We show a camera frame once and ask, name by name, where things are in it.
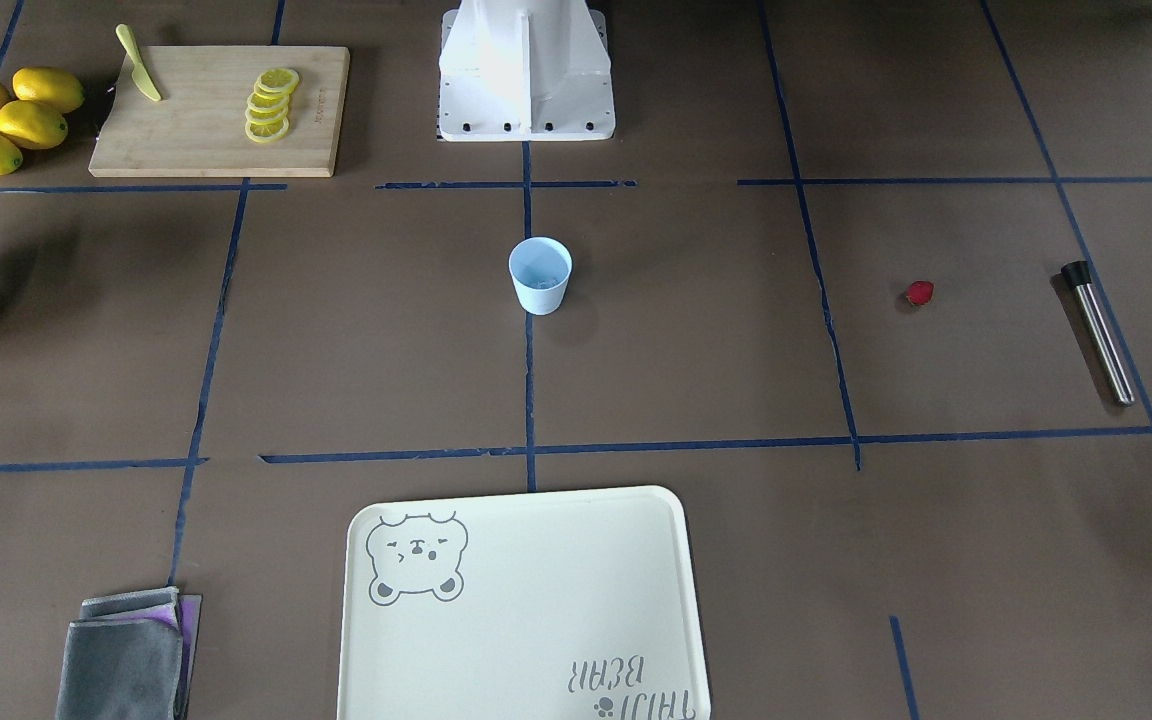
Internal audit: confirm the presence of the cream bear serving tray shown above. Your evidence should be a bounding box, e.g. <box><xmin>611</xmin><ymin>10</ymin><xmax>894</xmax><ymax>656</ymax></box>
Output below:
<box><xmin>335</xmin><ymin>486</ymin><xmax>712</xmax><ymax>719</ymax></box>

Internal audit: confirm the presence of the lemon slice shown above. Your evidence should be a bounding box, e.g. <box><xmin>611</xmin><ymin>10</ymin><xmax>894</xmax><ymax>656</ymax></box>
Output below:
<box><xmin>244</xmin><ymin>118</ymin><xmax>291</xmax><ymax>143</ymax></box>
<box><xmin>244</xmin><ymin>105</ymin><xmax>289</xmax><ymax>126</ymax></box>
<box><xmin>247</xmin><ymin>92</ymin><xmax>291</xmax><ymax>114</ymax></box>
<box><xmin>253</xmin><ymin>67</ymin><xmax>301</xmax><ymax>97</ymax></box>

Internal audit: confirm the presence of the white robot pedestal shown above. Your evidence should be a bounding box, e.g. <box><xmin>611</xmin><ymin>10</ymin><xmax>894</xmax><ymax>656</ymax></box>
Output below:
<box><xmin>435</xmin><ymin>1</ymin><xmax>617</xmax><ymax>142</ymax></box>

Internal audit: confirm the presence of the steel muddler black tip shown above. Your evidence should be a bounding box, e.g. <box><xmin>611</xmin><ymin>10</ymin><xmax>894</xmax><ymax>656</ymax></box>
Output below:
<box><xmin>1061</xmin><ymin>260</ymin><xmax>1137</xmax><ymax>407</ymax></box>

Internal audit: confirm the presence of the purple folded cloth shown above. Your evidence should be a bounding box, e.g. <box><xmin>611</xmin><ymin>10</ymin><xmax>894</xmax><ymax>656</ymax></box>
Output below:
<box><xmin>147</xmin><ymin>594</ymin><xmax>204</xmax><ymax>719</ymax></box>

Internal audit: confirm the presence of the yellow-green plastic knife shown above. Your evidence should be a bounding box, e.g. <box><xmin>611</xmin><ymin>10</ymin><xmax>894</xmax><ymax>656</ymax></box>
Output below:
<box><xmin>115</xmin><ymin>23</ymin><xmax>162</xmax><ymax>103</ymax></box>

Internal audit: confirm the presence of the grey folded cloth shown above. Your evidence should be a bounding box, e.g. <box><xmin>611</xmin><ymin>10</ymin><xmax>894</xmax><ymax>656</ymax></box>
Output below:
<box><xmin>55</xmin><ymin>585</ymin><xmax>184</xmax><ymax>719</ymax></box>

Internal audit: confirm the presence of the bamboo cutting board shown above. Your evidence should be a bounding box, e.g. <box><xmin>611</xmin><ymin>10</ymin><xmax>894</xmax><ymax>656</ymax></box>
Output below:
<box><xmin>90</xmin><ymin>46</ymin><xmax>349</xmax><ymax>179</ymax></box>

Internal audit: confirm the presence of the red strawberry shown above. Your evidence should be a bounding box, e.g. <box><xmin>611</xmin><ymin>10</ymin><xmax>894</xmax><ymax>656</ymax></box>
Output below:
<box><xmin>904</xmin><ymin>281</ymin><xmax>934</xmax><ymax>306</ymax></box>

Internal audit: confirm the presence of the light blue plastic cup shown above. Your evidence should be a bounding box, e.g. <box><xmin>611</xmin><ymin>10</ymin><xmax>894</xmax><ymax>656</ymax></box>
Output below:
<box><xmin>507</xmin><ymin>237</ymin><xmax>573</xmax><ymax>316</ymax></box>

